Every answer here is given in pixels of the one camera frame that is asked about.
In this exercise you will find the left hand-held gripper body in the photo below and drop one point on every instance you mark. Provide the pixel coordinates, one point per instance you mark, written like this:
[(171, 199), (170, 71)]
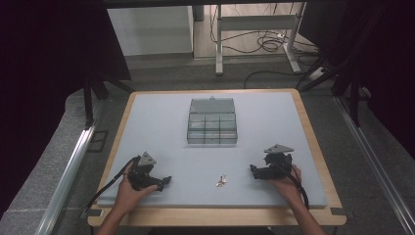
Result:
[(141, 171)]

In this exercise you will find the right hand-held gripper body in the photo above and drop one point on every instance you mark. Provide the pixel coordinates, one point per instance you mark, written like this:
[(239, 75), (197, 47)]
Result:
[(277, 161)]

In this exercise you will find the person's left hand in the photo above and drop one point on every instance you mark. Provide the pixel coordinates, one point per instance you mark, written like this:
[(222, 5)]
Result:
[(129, 194)]

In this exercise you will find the person's right hand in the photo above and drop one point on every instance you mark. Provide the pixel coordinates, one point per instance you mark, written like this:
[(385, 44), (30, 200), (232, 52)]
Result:
[(287, 187)]

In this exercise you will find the grey foam mat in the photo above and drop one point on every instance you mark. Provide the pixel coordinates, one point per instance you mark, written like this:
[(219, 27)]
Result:
[(195, 160)]

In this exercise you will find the small gold earring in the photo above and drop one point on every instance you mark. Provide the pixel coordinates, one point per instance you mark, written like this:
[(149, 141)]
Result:
[(219, 184)]

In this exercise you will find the clear plastic compartment box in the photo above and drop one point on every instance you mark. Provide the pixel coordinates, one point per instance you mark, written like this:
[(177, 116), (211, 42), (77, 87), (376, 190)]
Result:
[(212, 125)]

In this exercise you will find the black corner tape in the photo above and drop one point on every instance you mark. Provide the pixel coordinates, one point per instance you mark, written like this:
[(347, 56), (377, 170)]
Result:
[(94, 212)]

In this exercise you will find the black tripod stand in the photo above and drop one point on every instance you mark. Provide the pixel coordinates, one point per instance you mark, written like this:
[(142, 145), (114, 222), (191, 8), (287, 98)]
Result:
[(354, 94), (94, 88)]

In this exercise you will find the dark curtain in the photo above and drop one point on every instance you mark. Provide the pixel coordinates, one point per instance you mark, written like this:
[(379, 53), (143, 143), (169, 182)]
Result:
[(385, 65), (49, 65)]

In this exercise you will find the white cabinet panel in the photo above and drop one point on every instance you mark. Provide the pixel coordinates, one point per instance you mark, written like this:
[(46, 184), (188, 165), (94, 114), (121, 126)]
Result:
[(150, 31)]

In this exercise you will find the aluminium rail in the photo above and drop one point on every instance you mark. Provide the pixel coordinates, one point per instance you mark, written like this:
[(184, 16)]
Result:
[(65, 181), (375, 163)]

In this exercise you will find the white metal desk frame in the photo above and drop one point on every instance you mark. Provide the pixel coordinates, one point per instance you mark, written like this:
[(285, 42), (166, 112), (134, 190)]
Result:
[(254, 23)]

